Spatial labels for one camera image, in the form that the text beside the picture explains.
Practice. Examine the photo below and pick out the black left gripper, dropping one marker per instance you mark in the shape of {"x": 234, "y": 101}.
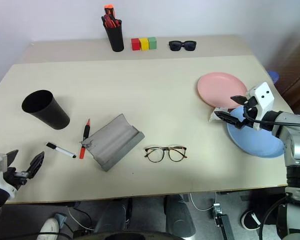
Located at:
{"x": 15, "y": 177}

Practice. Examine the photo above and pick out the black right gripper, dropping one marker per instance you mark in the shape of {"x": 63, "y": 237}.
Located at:
{"x": 250, "y": 106}

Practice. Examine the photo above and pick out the white paper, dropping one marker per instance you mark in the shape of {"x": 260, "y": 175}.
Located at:
{"x": 213, "y": 116}

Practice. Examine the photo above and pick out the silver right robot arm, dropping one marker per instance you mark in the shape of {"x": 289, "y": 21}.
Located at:
{"x": 296, "y": 145}

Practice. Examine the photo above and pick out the pink plate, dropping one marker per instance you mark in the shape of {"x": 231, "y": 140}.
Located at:
{"x": 221, "y": 88}

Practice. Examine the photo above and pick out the white marker black cap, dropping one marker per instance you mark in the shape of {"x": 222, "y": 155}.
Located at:
{"x": 62, "y": 150}

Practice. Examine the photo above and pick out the blue plate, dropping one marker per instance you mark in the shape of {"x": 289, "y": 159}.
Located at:
{"x": 255, "y": 143}

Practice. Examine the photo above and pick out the blue round object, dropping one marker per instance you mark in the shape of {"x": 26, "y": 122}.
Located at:
{"x": 273, "y": 76}

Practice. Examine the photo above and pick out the empty black cup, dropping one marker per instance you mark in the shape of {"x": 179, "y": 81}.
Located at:
{"x": 50, "y": 113}

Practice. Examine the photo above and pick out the red and black marker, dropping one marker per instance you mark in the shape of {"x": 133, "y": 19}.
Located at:
{"x": 86, "y": 130}

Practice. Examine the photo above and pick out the brown wooden furniture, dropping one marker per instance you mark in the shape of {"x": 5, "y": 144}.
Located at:
{"x": 297, "y": 75}

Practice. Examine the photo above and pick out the tortoiseshell eyeglasses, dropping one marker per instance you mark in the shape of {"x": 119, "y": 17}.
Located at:
{"x": 165, "y": 149}

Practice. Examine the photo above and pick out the black sunglasses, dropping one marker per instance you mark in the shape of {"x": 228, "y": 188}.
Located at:
{"x": 176, "y": 46}

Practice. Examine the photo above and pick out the grey open glasses case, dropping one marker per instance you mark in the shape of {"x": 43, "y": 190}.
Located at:
{"x": 115, "y": 140}

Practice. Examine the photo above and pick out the dark grey rounded shape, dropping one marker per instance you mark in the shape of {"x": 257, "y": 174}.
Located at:
{"x": 111, "y": 215}
{"x": 180, "y": 216}

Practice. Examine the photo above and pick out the green cube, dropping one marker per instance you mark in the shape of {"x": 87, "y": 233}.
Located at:
{"x": 152, "y": 43}

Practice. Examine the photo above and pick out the yellow cube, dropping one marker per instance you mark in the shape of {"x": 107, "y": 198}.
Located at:
{"x": 144, "y": 44}

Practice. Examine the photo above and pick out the black and white shoe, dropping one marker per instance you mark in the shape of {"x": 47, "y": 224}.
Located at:
{"x": 250, "y": 220}

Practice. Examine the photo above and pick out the red cube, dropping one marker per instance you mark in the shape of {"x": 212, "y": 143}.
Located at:
{"x": 135, "y": 45}

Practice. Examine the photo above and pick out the black pen holder cup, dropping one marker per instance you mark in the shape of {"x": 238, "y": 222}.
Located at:
{"x": 115, "y": 38}

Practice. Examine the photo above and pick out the red markers bundle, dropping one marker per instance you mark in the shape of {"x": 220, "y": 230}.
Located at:
{"x": 110, "y": 22}

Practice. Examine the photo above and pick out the orange capped marker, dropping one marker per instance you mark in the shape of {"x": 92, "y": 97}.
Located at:
{"x": 108, "y": 10}

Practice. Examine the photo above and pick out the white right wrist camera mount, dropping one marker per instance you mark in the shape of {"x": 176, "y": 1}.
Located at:
{"x": 263, "y": 96}

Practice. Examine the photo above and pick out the black metal bracket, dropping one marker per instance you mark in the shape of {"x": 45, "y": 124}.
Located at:
{"x": 223, "y": 222}

